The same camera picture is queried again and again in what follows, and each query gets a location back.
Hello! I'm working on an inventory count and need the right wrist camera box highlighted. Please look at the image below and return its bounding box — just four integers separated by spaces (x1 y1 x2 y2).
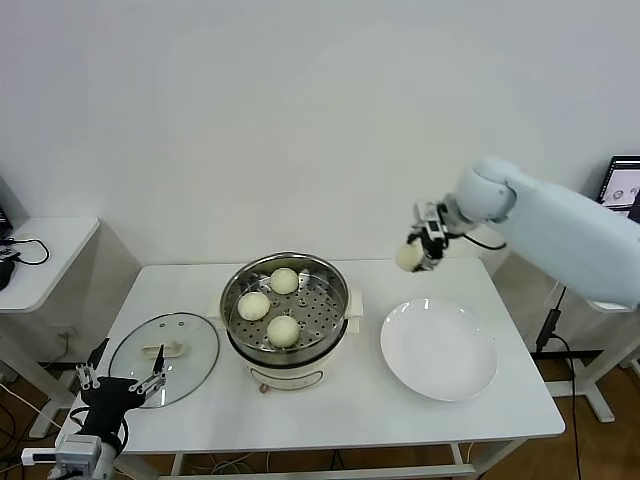
414 202 450 241

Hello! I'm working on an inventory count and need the glass lid with cream handle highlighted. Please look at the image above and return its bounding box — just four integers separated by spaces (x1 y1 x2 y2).
107 312 221 409

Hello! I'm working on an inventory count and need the dark laptop screen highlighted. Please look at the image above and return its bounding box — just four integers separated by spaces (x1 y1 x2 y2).
0 177 13 239

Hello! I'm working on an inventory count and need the white steamed baozi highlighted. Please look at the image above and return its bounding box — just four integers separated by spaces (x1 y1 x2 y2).
269 267 300 295
394 242 425 273
237 292 272 321
266 315 302 349

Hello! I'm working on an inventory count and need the black looped cable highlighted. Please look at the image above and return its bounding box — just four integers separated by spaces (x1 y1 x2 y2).
0 238 51 267

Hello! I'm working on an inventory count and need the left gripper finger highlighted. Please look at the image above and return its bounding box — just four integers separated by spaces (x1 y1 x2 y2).
128 343 169 396
75 338 111 390

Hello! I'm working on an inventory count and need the cream electric cooker base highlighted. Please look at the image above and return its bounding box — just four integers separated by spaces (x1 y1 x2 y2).
206 287 365 396

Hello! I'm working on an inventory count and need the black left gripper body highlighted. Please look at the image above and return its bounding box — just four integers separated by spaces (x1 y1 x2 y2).
79 377 144 436

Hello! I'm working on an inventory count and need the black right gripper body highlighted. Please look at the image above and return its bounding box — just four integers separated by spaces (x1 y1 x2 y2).
423 234 449 261

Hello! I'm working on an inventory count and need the white floor cable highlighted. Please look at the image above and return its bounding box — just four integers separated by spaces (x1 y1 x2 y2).
0 382 66 431

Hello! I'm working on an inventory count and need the white work table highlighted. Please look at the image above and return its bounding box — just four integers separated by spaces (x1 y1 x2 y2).
53 257 566 480

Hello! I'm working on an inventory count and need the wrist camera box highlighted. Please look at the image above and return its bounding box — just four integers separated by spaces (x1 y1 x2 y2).
414 202 450 241
20 433 104 469

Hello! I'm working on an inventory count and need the stainless steel steamer basket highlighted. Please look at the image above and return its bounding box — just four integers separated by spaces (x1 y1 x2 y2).
219 252 350 354

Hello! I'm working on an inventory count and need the white round plate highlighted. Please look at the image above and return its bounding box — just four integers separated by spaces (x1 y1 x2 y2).
378 298 499 403

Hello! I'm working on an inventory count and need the black cable with adapter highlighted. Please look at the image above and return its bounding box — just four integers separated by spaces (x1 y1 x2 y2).
534 287 584 480

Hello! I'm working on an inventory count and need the grey open laptop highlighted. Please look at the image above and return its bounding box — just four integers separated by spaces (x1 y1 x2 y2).
597 156 640 224

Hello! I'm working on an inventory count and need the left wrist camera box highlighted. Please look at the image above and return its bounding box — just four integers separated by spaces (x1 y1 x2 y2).
20 433 104 469

